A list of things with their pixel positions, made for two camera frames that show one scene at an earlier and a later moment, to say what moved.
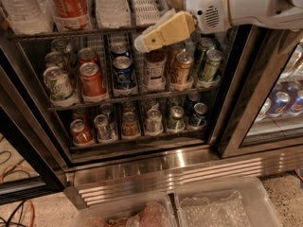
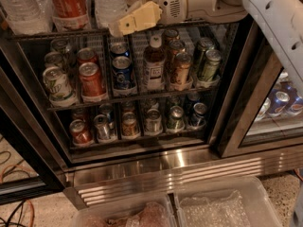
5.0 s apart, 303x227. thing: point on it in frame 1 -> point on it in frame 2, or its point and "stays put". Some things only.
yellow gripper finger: [171, 26] -> [145, 17]
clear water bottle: [112, 6] stays put
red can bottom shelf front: [80, 132] stays put
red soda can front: [93, 86] stays put
